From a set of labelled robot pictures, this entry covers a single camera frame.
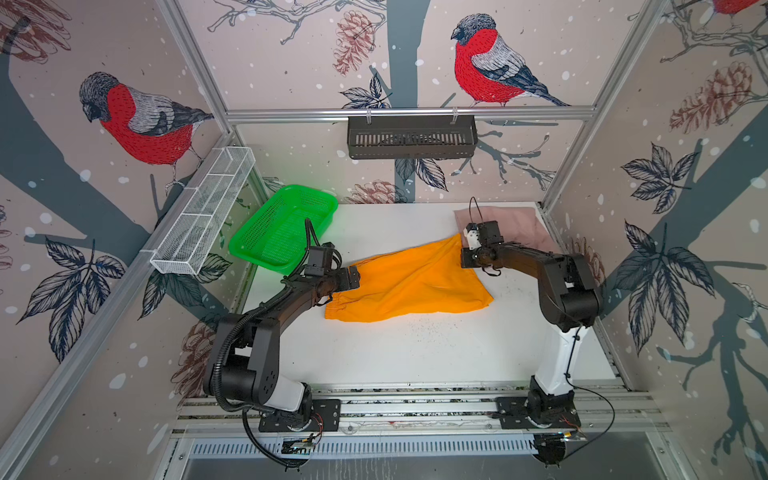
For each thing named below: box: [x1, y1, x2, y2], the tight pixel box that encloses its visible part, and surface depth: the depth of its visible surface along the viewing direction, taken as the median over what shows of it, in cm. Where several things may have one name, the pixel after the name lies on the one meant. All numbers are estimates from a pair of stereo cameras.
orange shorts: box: [325, 234, 495, 323], surface depth 97 cm
